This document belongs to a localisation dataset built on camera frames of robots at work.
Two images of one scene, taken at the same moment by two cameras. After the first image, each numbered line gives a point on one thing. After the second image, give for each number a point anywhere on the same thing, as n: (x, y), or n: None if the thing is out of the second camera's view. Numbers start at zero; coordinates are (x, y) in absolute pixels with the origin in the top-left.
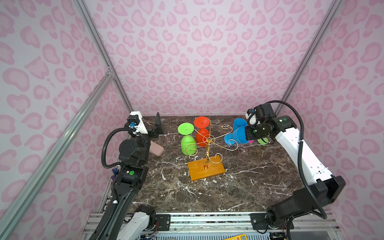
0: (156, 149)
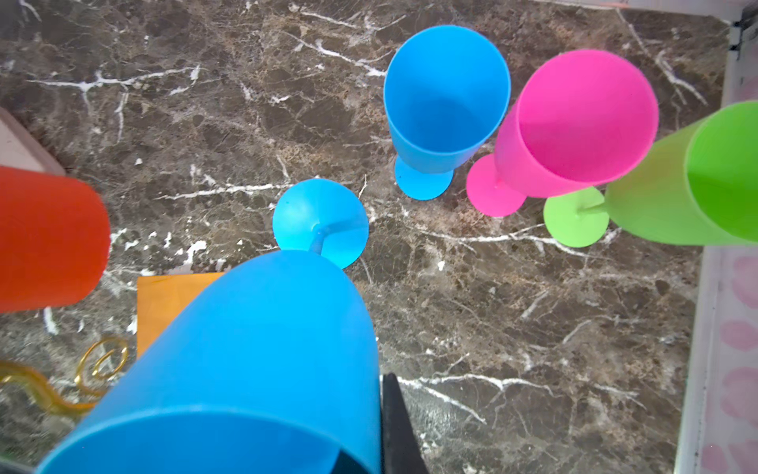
0: (19, 149)
